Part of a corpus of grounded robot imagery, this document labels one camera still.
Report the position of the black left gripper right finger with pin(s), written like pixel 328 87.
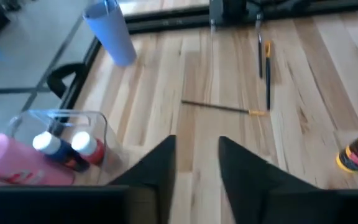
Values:
pixel 291 208

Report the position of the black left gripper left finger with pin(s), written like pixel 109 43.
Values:
pixel 73 205

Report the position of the brown small paint bottle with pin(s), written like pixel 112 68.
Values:
pixel 61 152

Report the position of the pink large paint bottle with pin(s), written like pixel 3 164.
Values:
pixel 17 165

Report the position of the yellow small paint bottle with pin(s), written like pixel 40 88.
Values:
pixel 356 152

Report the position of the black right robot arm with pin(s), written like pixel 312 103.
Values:
pixel 236 5

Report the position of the clear plastic organizer bin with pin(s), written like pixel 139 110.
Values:
pixel 104 130

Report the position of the black clamp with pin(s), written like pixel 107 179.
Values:
pixel 54 81

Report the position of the lavender paper cup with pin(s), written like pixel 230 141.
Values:
pixel 113 37

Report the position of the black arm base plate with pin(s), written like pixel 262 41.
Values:
pixel 219 12

